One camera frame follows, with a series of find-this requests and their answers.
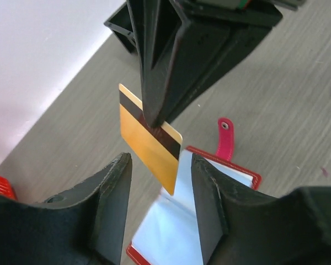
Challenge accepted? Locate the black three-compartment bin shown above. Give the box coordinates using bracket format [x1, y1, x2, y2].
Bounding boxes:
[104, 2, 136, 54]

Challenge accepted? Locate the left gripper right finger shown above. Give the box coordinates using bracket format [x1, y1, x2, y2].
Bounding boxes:
[191, 155, 331, 264]

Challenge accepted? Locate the red plastic shopping basket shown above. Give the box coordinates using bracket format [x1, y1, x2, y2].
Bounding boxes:
[0, 176, 17, 200]

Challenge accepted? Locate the red leather card holder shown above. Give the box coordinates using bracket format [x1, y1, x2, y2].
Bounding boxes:
[126, 117, 261, 265]

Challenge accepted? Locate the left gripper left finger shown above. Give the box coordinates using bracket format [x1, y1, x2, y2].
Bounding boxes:
[0, 153, 132, 264]

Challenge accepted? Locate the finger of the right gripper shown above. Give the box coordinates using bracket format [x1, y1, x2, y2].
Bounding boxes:
[162, 1, 282, 121]
[127, 1, 181, 128]

